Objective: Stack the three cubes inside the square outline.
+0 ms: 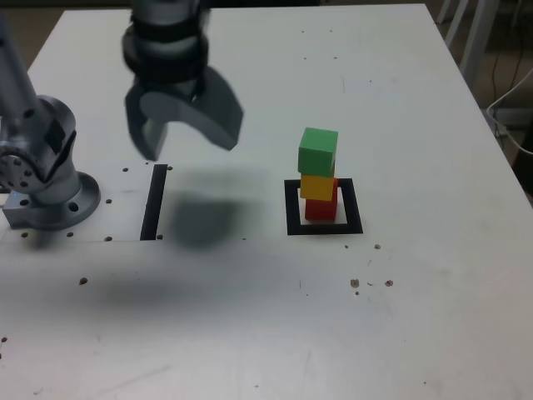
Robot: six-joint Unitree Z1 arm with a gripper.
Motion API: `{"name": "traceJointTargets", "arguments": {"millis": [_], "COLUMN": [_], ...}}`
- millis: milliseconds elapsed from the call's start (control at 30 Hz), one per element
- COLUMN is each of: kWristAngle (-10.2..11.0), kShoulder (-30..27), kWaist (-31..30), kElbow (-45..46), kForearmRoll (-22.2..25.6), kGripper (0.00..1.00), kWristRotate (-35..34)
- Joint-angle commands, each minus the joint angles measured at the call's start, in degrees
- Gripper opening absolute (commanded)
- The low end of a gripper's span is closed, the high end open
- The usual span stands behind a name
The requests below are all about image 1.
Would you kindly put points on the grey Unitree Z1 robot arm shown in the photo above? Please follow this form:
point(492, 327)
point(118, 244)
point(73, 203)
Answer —
point(46, 200)

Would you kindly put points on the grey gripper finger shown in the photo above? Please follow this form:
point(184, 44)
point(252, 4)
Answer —
point(216, 116)
point(139, 133)

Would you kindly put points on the yellow cube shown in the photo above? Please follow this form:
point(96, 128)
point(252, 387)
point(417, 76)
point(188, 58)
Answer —
point(316, 187)

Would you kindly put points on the white furniture legs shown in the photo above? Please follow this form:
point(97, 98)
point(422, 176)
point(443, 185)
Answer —
point(474, 37)

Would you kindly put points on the white box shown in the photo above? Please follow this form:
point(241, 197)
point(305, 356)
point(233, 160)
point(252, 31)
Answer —
point(516, 117)

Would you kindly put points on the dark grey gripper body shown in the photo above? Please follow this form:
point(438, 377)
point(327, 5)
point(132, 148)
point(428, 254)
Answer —
point(175, 88)

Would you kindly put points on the black tape square outline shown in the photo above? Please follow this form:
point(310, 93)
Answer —
point(291, 208)

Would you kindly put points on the black tape strip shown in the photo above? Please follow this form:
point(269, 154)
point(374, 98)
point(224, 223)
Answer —
point(153, 204)

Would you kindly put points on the red cube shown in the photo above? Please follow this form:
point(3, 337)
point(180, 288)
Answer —
point(320, 210)

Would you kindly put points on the green cube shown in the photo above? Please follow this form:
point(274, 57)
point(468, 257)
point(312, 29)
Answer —
point(316, 152)

